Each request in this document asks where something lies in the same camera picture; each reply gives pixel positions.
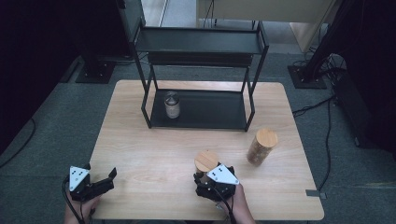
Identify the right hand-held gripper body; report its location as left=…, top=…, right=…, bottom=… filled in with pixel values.
left=192, top=163, right=241, bottom=203

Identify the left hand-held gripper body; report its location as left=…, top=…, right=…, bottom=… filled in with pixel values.
left=68, top=165, right=115, bottom=203

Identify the glass jar with wooden lid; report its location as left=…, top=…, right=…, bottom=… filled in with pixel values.
left=193, top=149, right=220, bottom=185

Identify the glass jar with brown contents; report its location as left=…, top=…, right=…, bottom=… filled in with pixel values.
left=246, top=128, right=279, bottom=167

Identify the glass jar with white contents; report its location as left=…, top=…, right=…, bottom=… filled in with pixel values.
left=163, top=91, right=181, bottom=119

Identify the black metal shelf rack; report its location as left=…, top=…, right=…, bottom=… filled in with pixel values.
left=129, top=20, right=270, bottom=133

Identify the person's left hand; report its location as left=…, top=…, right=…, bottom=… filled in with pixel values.
left=64, top=195, right=102, bottom=224

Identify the person's right hand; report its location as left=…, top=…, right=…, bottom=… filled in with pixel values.
left=217, top=183, right=254, bottom=218

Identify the grey tape strip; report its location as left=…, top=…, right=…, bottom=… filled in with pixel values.
left=305, top=189, right=328, bottom=201

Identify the dark equipment box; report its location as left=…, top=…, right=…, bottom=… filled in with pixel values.
left=333, top=70, right=396, bottom=154

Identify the dark upright panel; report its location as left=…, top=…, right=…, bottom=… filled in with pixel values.
left=116, top=0, right=147, bottom=43

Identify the beige cabinet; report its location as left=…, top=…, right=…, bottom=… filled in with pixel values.
left=195, top=0, right=339, bottom=53

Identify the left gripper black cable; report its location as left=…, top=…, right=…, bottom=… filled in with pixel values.
left=61, top=175, right=87, bottom=224

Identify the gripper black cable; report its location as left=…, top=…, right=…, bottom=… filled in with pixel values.
left=61, top=175, right=87, bottom=224
left=213, top=186, right=237, bottom=224

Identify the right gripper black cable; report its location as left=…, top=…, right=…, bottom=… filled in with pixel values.
left=213, top=186, right=237, bottom=224

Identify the black floor cable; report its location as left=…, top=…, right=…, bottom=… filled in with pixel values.
left=0, top=117, right=36, bottom=170
left=291, top=95, right=336, bottom=191

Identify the black stand with base plate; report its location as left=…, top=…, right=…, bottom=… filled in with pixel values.
left=75, top=46, right=117, bottom=84

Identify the black stand with cable bundle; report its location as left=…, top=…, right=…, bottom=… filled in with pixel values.
left=287, top=0, right=353, bottom=91

